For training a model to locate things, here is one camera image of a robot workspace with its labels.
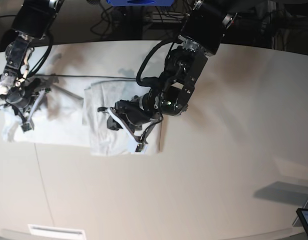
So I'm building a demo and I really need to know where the gripper with bracket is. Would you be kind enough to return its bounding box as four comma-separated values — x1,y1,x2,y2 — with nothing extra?
0,77,51,125
97,96,163,144

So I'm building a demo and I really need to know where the white T-shirt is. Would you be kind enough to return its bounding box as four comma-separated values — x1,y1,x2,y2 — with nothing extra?
2,77,148,157

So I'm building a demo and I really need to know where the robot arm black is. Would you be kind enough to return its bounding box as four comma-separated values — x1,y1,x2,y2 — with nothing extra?
98,0,237,145
0,0,63,132

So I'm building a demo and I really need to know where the blue box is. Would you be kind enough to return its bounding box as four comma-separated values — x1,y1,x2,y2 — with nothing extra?
106,0,174,7

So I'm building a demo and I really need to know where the white label strip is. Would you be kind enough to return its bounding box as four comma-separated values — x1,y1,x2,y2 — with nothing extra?
28,224,86,240

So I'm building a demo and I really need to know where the black tablet screen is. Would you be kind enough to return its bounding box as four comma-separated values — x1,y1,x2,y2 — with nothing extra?
296,208,308,238

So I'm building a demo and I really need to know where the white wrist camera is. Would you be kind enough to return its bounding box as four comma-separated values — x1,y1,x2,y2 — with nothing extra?
127,139,148,154
21,121,35,133

